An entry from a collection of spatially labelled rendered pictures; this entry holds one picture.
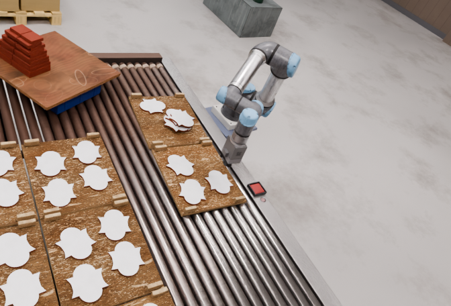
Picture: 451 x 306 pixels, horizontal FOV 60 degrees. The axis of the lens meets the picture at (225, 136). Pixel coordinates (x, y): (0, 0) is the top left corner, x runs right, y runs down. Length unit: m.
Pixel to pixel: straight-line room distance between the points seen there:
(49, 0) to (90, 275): 3.55
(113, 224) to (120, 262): 0.17
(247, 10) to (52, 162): 4.15
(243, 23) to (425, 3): 5.93
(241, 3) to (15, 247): 4.64
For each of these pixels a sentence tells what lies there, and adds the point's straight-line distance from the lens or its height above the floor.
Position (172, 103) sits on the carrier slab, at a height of 0.94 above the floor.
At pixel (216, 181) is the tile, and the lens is 1.92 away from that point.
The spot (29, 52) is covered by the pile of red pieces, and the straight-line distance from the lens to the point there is 2.07.
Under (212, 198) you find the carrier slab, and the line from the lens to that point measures 1.86.
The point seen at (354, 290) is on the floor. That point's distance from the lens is 3.24.
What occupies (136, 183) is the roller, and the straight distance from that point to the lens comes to 1.84.
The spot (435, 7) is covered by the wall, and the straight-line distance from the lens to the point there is 10.52.
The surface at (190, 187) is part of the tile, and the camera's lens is 1.85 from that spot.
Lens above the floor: 2.30
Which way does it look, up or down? 38 degrees down
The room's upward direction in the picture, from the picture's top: 23 degrees clockwise
